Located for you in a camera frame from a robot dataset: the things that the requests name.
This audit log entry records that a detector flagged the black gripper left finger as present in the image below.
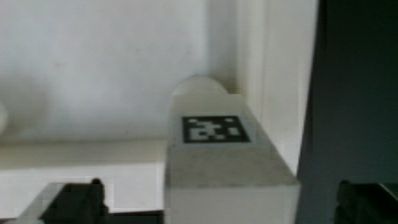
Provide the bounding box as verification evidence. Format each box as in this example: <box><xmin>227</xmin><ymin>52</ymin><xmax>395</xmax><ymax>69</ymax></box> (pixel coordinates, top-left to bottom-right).
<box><xmin>38</xmin><ymin>179</ymin><xmax>108</xmax><ymax>224</ymax></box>

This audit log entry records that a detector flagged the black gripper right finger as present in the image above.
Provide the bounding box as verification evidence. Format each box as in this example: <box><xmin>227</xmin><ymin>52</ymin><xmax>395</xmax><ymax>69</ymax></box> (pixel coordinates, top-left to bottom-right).
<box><xmin>333</xmin><ymin>181</ymin><xmax>398</xmax><ymax>224</ymax></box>

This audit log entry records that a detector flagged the white square tabletop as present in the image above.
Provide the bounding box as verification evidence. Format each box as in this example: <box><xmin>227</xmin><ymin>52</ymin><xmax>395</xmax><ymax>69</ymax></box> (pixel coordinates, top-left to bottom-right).
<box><xmin>0</xmin><ymin>0</ymin><xmax>319</xmax><ymax>219</ymax></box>

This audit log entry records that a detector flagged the white table leg with tag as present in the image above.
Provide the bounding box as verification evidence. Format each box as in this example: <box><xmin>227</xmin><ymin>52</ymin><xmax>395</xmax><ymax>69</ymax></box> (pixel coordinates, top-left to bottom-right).
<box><xmin>164</xmin><ymin>76</ymin><xmax>299</xmax><ymax>224</ymax></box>

